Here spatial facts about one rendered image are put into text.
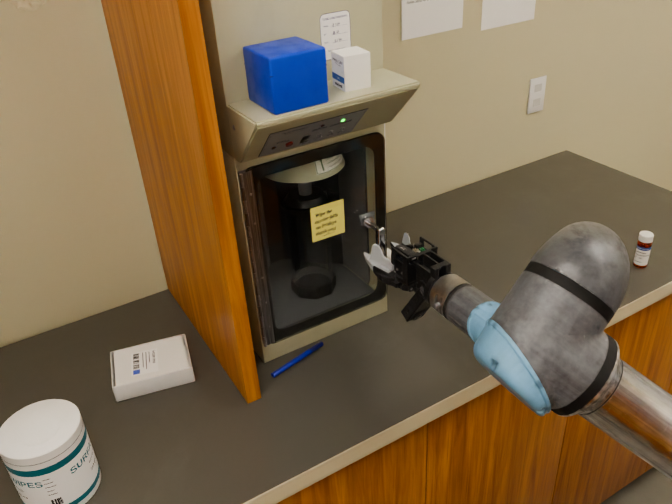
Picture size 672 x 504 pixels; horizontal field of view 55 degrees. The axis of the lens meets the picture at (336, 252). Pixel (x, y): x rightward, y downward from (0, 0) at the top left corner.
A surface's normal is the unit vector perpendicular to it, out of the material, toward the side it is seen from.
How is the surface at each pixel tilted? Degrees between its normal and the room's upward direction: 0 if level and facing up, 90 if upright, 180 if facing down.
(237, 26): 90
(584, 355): 47
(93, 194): 90
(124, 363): 0
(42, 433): 0
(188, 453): 0
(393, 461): 90
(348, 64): 90
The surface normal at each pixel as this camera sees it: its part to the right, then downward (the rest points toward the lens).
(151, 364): -0.06, -0.85
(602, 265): 0.18, -0.36
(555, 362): 0.04, 0.07
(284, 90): 0.52, 0.42
